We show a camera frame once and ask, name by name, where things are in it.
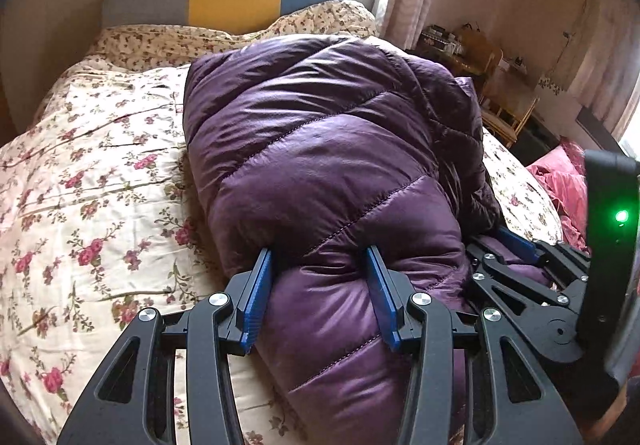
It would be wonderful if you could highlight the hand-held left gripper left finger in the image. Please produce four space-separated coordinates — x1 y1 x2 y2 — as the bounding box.
57 247 275 445

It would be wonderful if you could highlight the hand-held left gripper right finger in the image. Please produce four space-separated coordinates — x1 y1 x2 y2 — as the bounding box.
364 245 586 445

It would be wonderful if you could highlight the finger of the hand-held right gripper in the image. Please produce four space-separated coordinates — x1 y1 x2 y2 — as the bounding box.
466 234 577 326
496 226 592 287

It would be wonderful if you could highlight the purple quilted down jacket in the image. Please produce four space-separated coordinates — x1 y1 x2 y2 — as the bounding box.
182 35 551 445

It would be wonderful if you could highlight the pink crumpled cloth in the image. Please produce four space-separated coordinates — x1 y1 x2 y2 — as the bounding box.
526 138 592 252

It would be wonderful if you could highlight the wooden chair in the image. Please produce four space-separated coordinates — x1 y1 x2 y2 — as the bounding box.
477 92 541 149

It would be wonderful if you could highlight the cluttered wooden desk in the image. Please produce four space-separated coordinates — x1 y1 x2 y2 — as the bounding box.
415 24 527 78

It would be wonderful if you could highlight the floral duvet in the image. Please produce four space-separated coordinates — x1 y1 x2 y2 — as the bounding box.
0 0 566 445

